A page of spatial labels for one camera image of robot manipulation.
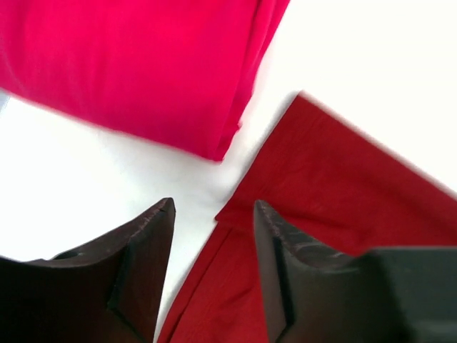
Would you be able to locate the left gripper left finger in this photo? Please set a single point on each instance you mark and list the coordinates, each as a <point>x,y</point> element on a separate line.
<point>106,290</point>

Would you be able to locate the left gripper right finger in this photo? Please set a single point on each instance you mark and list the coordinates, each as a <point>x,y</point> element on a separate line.
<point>314,293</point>

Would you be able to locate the dark red t shirt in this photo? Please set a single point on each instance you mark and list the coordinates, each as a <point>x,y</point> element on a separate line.
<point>327,180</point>

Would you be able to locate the folded pink red t shirt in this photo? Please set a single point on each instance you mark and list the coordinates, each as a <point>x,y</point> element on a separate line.
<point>176,72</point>

